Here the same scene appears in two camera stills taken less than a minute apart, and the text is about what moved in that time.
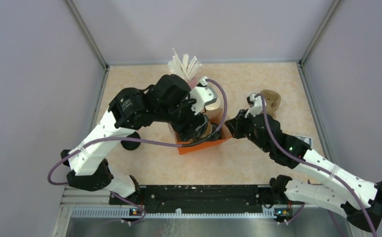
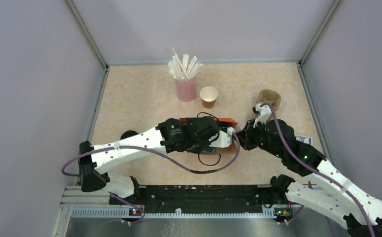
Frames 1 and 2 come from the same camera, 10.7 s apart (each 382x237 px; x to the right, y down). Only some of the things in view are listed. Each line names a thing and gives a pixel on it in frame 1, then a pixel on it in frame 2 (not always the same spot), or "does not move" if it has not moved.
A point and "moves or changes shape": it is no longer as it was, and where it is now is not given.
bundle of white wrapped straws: [175, 66] does not move
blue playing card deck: [307, 139] does not move
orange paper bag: [222, 135] moves or changes shape
